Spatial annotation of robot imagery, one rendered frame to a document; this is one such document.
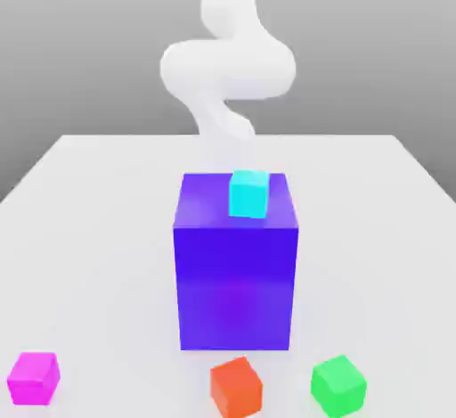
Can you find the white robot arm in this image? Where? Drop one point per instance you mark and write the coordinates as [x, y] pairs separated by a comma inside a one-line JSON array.
[[228, 68]]

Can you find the small cyan cube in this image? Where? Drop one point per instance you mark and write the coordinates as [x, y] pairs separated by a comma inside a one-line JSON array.
[[248, 195]]

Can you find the small orange cube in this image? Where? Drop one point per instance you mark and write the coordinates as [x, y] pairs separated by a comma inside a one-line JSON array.
[[236, 387]]

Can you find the small green cube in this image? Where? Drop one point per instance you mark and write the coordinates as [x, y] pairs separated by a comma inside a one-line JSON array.
[[338, 386]]

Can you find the small magenta cube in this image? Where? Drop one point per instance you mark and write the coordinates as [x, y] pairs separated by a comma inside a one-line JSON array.
[[32, 379]]

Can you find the large purple box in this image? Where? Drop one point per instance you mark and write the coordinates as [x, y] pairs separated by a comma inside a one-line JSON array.
[[235, 282]]

